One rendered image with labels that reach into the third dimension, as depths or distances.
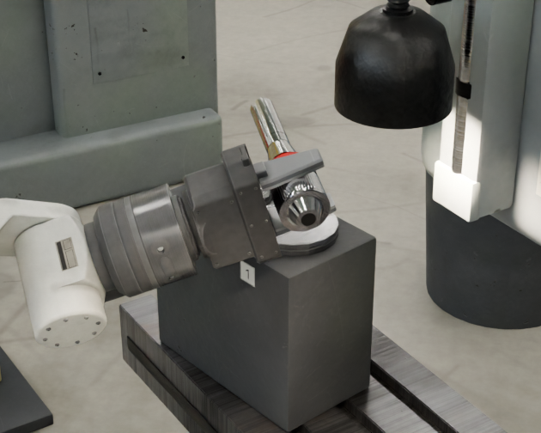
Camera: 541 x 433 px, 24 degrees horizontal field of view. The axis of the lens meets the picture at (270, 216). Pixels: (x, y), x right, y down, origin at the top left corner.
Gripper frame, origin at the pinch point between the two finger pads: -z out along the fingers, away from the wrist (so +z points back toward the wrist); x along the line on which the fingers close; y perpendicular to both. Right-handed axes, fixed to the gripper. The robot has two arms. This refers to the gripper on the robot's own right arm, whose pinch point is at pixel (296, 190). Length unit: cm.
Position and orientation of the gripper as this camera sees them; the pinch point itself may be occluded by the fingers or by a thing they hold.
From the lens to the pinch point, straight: 114.4
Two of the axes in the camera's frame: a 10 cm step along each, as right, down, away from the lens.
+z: -9.5, 3.2, -0.2
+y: -2.2, -6.0, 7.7
